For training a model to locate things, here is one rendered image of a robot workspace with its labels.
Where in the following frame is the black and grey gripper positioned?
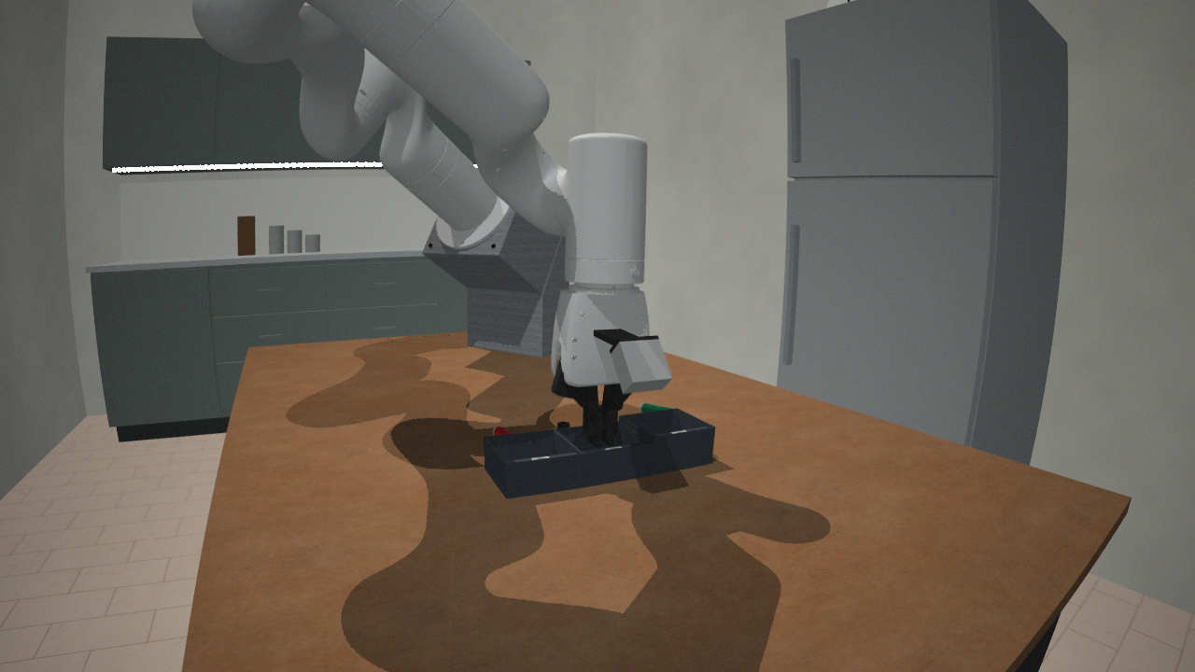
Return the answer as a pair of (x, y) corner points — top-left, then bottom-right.
(551, 285), (650, 448)

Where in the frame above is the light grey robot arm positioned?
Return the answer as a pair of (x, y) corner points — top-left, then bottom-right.
(192, 0), (673, 395)

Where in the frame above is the dark grey rack of three bins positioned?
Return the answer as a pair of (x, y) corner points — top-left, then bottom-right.
(484, 408), (715, 499)

